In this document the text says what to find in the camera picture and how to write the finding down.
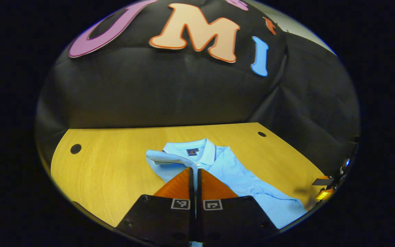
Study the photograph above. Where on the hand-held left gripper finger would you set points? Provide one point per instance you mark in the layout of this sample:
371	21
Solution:
199	188
191	188

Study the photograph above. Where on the black backdrop cloth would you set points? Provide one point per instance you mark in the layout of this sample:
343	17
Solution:
166	96

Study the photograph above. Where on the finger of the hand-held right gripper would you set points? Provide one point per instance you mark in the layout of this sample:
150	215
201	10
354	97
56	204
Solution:
321	181
325	195

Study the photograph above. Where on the light blue T-shirt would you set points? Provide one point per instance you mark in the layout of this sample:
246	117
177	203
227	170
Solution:
238	175

